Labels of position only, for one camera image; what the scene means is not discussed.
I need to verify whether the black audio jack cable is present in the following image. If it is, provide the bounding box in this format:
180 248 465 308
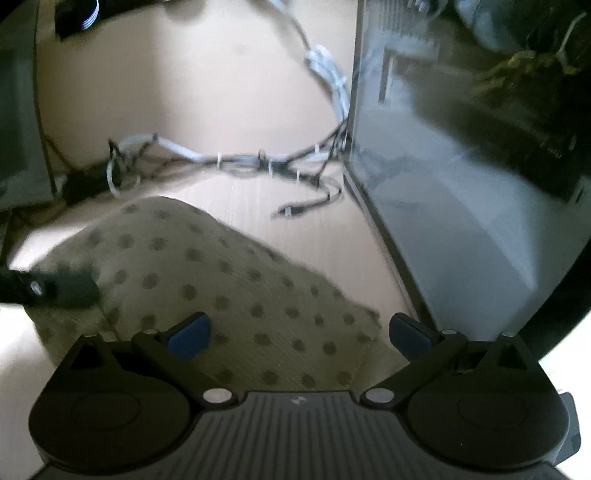
277 187 345 219

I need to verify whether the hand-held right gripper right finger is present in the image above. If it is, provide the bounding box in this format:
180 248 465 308
361 313 531 409

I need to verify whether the bundle of black white cables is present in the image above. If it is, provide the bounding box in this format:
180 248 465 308
105 0 352 195

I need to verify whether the black wall socket rail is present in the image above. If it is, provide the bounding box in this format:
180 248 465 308
54 0 153 38

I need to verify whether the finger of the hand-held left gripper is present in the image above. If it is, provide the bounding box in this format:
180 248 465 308
0 268 101 309

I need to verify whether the black computer monitor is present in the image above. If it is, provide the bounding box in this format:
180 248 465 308
0 0 60 210

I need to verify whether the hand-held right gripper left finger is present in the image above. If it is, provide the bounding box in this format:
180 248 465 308
69 312 234 408

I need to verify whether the black power adapter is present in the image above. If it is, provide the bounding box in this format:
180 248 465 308
62 171 114 206

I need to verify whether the tan polka dot garment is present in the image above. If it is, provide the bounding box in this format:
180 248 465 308
28 196 383 393

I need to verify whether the white computer case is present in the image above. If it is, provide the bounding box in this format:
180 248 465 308
342 0 591 361

